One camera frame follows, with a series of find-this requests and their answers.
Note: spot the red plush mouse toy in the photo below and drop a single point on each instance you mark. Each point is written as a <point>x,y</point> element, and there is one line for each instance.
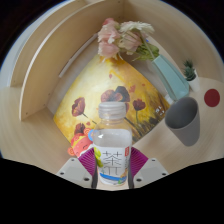
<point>81,143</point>

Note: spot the yellow poppy flower painting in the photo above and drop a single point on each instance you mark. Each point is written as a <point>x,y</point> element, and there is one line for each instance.
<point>96,90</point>

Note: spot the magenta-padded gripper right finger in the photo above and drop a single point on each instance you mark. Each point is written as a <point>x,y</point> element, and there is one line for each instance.
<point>151,171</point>

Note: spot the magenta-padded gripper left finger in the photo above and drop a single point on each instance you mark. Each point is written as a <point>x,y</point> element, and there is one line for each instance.
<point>74,172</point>

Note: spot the pink and white flower bouquet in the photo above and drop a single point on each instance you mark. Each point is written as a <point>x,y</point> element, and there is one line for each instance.
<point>116,38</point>

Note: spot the small potted green plant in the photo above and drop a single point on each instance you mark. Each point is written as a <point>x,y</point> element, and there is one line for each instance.
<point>191,75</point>

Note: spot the teal faceted vase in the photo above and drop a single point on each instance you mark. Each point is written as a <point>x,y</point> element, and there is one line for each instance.
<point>171,78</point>

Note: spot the light wooden shelf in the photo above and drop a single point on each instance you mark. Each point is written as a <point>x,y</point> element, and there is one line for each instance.
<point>50,60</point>

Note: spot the flat round red coaster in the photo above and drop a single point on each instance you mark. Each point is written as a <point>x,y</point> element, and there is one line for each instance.
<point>212,98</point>

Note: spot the clear plastic drink bottle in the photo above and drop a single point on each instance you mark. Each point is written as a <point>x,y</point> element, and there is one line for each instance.
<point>112,146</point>

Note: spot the grey mug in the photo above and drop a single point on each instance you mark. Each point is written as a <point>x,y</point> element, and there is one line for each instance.
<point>186,128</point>

